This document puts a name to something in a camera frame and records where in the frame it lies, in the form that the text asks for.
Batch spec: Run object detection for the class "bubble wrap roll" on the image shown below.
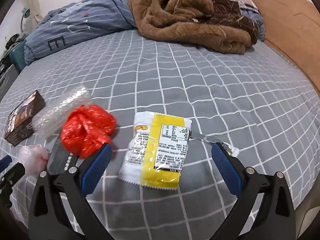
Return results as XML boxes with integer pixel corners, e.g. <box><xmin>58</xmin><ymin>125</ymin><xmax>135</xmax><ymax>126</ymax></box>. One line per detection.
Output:
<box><xmin>31</xmin><ymin>85</ymin><xmax>92</xmax><ymax>138</ymax></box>

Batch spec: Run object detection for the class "brown fleece blanket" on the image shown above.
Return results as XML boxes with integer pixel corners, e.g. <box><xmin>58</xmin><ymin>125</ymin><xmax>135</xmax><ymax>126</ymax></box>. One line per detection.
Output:
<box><xmin>128</xmin><ymin>0</ymin><xmax>258</xmax><ymax>54</ymax></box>

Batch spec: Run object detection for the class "grey checked bed sheet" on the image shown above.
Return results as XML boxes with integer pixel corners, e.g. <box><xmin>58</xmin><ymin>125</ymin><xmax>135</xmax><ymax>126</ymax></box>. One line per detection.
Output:
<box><xmin>1</xmin><ymin>30</ymin><xmax>319</xmax><ymax>239</ymax></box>

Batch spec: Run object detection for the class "small clear wrapper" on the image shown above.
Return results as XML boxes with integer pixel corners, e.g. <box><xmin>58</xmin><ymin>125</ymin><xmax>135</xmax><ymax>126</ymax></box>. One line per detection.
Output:
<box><xmin>189</xmin><ymin>131</ymin><xmax>240</xmax><ymax>158</ymax></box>

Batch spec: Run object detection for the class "grey suitcase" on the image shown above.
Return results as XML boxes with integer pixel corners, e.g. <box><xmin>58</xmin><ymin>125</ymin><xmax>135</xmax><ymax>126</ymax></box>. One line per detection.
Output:
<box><xmin>0</xmin><ymin>64</ymin><xmax>19</xmax><ymax>101</ymax></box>

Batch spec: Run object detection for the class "yellow white snack packet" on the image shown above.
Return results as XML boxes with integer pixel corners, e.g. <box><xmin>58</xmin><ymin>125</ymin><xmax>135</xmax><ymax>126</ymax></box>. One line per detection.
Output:
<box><xmin>119</xmin><ymin>111</ymin><xmax>192</xmax><ymax>190</ymax></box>

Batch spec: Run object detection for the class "teal suitcase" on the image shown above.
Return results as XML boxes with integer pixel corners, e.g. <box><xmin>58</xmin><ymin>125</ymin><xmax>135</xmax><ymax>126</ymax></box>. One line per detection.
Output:
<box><xmin>9</xmin><ymin>39</ymin><xmax>27</xmax><ymax>73</ymax></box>

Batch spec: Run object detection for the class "blue striped duvet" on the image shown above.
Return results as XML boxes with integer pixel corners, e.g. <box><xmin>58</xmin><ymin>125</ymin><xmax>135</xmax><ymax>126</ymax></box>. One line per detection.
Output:
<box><xmin>24</xmin><ymin>0</ymin><xmax>136</xmax><ymax>65</ymax></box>

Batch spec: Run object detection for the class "blue desk lamp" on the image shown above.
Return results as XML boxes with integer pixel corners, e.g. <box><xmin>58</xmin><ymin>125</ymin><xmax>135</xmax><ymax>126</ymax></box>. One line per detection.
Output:
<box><xmin>20</xmin><ymin>8</ymin><xmax>30</xmax><ymax>32</ymax></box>

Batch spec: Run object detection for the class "wooden headboard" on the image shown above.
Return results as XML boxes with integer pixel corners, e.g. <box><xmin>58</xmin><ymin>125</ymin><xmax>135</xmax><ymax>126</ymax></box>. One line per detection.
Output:
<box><xmin>252</xmin><ymin>0</ymin><xmax>319</xmax><ymax>90</ymax></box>

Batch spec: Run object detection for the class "clear plastic bag red print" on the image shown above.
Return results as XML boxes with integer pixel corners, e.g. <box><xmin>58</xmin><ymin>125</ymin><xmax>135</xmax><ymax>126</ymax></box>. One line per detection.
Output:
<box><xmin>17</xmin><ymin>145</ymin><xmax>50</xmax><ymax>177</ymax></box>

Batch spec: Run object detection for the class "brown cookie box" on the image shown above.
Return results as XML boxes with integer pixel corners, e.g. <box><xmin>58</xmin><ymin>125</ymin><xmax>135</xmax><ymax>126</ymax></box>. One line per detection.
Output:
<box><xmin>4</xmin><ymin>90</ymin><xmax>46</xmax><ymax>146</ymax></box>

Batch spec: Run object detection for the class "patterned pillow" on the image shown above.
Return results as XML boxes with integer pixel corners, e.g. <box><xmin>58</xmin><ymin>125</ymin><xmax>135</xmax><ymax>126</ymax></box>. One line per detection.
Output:
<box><xmin>192</xmin><ymin>0</ymin><xmax>266</xmax><ymax>42</ymax></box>

